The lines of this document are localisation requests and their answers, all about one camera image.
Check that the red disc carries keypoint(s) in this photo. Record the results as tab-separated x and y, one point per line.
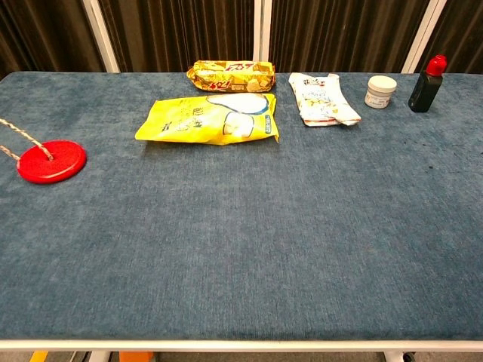
51	161

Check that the blue table cloth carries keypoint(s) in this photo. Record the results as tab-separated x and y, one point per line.
264	245

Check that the large yellow snack bag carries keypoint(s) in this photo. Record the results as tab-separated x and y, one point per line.
211	118

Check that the golden biscuit package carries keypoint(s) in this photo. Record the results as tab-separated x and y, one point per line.
232	77

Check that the white crumpled snack packet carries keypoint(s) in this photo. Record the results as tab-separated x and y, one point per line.
322	100

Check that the dark brown curtain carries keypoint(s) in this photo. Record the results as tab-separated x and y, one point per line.
181	34

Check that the small white jar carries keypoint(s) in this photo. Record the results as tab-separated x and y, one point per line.
380	91

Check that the orange object under table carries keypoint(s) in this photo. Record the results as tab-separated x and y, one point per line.
136	356

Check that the black bottle with red cap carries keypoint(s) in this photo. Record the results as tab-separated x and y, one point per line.
426	86

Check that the white frame post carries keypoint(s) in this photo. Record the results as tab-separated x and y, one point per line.
262	30
424	35
101	35

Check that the white table frame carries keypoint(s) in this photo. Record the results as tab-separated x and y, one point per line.
241	346

